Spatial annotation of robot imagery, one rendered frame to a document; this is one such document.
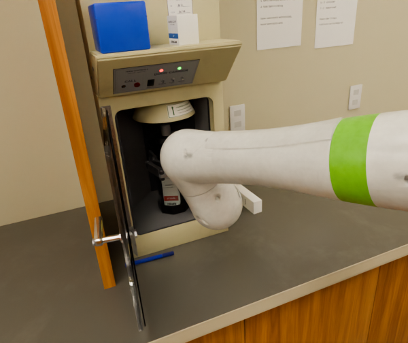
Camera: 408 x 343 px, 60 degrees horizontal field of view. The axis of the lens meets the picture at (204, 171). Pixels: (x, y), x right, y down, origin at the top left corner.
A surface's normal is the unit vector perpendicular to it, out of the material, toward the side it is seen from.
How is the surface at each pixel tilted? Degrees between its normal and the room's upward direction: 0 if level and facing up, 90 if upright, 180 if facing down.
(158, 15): 90
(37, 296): 0
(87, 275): 0
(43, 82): 90
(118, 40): 90
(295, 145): 54
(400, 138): 49
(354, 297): 90
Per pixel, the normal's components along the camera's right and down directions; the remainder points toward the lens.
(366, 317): 0.38, 0.36
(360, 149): -0.71, -0.22
